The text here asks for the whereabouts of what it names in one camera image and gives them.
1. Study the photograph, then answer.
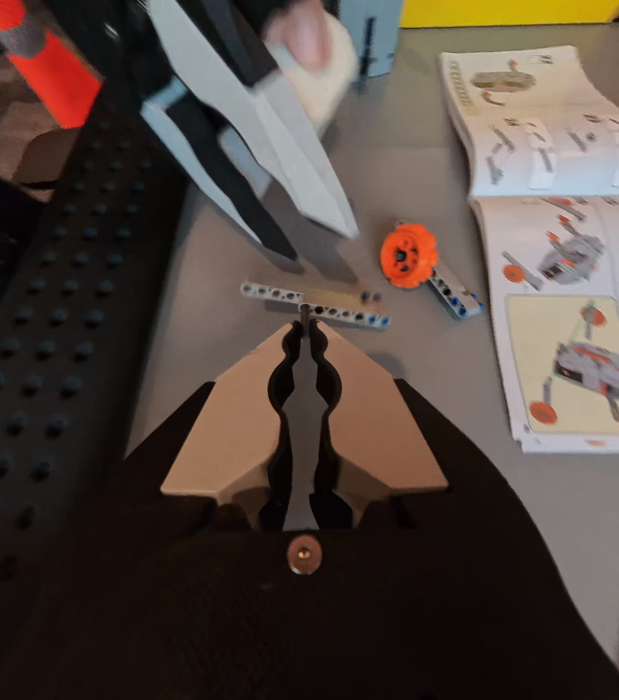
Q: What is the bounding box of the yellow plastic bin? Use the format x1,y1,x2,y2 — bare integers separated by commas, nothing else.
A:
398,0,619,29

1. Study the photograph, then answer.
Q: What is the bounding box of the orange strip with grey band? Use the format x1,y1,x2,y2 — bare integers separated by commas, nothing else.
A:
0,0,105,131

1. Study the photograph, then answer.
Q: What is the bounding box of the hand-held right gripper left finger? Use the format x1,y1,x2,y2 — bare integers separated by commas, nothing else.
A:
160,322,304,530

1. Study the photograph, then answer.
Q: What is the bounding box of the black studded mat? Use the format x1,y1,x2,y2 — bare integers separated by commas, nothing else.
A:
0,82,191,700

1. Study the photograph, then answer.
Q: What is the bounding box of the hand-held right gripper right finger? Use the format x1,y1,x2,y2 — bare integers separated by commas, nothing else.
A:
308,319,449,530

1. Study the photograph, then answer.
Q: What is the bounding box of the orange toy wheel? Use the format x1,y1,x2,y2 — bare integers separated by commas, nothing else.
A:
378,220,486,322

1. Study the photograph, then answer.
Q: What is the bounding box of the grey toy robot assembly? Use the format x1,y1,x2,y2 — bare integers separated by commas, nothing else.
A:
338,0,404,95

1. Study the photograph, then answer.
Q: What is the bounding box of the grey desk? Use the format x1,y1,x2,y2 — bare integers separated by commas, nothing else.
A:
124,22,619,668

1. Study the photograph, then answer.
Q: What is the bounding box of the person's left hand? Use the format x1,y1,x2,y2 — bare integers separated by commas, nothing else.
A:
263,0,329,72

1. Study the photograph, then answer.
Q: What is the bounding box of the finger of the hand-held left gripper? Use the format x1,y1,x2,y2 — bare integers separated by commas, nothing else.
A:
147,0,361,240
139,75,297,261

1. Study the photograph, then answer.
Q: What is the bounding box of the open instruction booklet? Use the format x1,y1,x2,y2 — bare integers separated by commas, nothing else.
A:
437,44,619,456

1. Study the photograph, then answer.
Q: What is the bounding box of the grey toy beam with axle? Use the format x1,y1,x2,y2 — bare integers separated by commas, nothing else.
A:
240,280,393,343

